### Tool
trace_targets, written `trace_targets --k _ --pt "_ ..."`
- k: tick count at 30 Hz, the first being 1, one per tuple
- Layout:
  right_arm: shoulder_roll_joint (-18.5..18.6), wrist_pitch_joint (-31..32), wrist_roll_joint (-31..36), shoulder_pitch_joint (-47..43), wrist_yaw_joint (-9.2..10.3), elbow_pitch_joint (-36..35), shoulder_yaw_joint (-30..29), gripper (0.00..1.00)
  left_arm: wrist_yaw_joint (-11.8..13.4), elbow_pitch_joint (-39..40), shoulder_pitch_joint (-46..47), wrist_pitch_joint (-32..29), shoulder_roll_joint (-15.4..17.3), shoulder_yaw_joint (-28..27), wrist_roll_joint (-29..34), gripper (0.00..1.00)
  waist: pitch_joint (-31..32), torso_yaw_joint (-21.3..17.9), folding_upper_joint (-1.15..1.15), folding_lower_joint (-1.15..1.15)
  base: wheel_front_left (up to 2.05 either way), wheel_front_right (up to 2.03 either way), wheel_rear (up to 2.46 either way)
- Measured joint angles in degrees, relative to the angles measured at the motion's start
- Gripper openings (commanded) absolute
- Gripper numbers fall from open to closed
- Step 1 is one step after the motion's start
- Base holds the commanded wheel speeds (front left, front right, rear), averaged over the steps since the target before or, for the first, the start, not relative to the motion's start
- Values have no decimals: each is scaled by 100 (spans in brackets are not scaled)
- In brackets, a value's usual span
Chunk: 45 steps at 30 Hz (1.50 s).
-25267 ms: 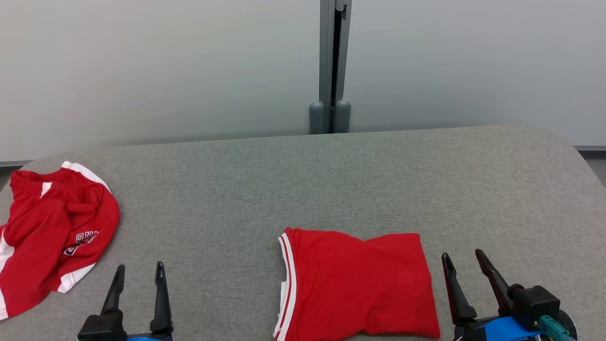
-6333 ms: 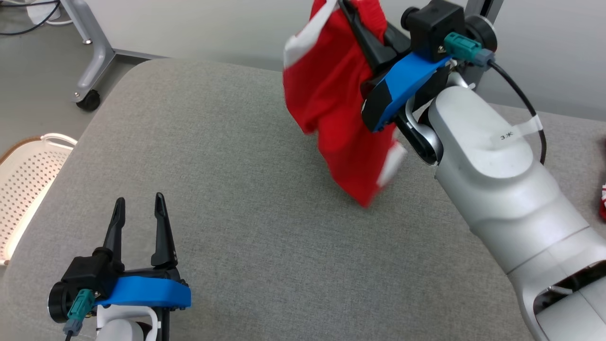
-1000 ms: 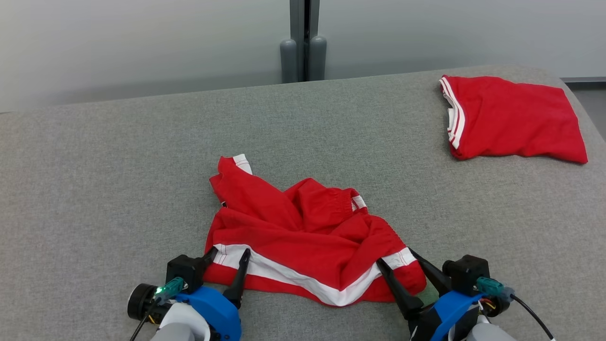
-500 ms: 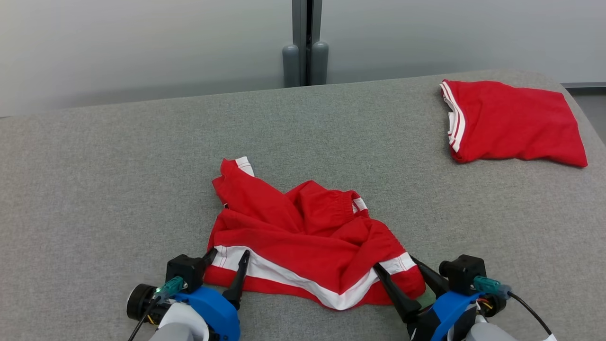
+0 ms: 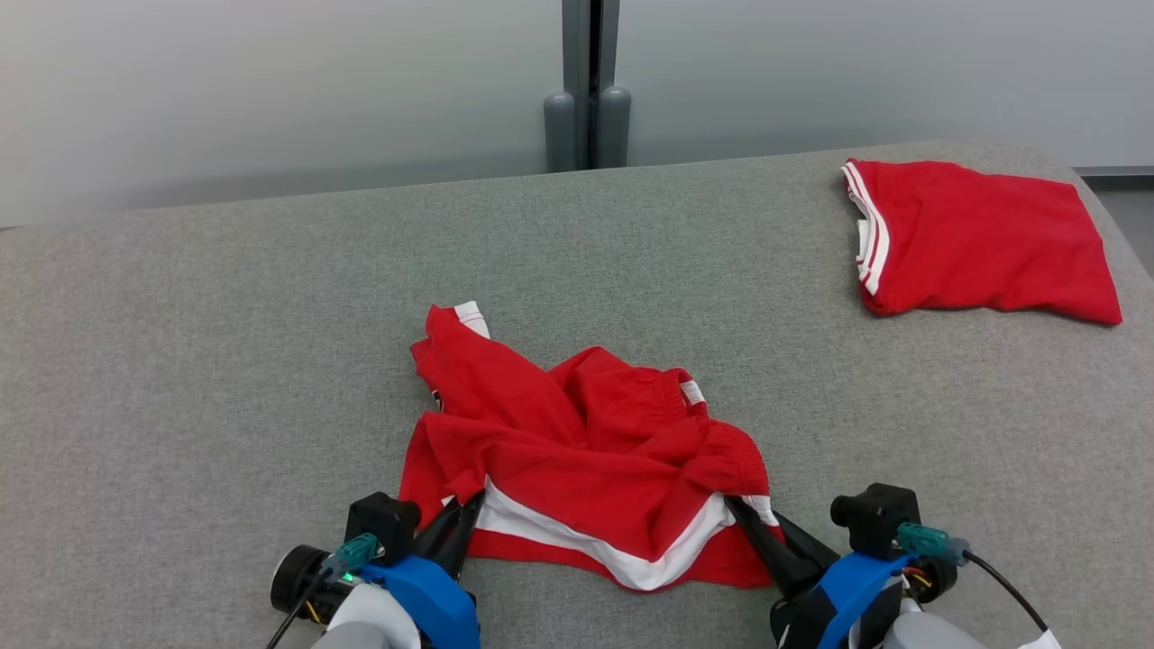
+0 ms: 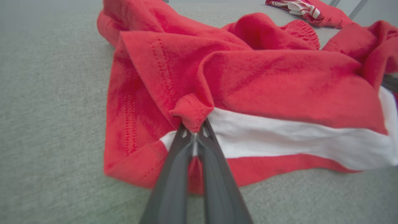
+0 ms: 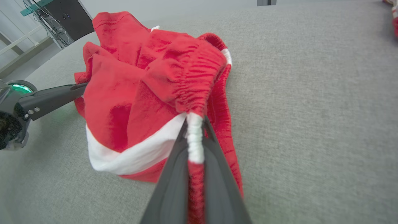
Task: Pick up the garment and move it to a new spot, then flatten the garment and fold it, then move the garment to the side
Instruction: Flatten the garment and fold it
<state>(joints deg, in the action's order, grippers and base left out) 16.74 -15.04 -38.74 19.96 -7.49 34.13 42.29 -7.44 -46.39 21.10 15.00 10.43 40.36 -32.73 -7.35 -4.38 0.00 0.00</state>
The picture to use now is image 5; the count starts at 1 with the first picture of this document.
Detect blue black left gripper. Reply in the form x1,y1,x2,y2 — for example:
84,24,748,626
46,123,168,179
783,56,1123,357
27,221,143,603
270,489,489,649

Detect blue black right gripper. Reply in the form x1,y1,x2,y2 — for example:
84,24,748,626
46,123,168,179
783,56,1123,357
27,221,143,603
725,496,960,649

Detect red shorts with white stripes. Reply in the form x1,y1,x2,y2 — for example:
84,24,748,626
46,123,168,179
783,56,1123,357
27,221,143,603
398,301,787,594

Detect red white jersey shirt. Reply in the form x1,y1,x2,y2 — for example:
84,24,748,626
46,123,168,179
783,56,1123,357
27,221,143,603
840,158,1124,326

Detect teal plug left black cable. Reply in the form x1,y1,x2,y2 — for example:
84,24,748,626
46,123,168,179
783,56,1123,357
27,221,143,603
265,531,381,649

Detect teal plug black cable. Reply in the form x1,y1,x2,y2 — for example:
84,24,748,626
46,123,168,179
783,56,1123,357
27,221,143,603
896,522,1052,634
265,531,381,649

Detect teal plug right black cable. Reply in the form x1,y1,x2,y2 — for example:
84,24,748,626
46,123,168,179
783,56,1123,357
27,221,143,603
896,522,1052,634

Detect grey partition post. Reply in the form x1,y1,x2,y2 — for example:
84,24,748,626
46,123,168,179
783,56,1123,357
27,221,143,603
543,0,633,173

